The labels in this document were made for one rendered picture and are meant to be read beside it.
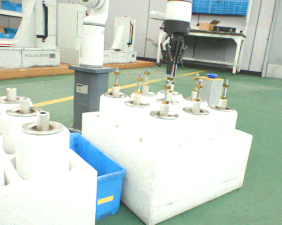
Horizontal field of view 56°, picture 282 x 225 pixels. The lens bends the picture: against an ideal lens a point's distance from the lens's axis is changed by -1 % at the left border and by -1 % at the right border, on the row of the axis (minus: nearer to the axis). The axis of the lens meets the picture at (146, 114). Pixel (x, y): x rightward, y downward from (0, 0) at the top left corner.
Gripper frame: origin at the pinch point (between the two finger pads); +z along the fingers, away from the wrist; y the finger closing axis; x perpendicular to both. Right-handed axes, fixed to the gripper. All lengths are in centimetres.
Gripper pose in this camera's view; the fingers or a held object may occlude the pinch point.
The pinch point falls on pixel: (171, 70)
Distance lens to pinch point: 81.7
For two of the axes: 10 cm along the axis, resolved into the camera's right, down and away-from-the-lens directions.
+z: -1.0, 9.6, 2.6
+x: -8.3, -2.2, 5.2
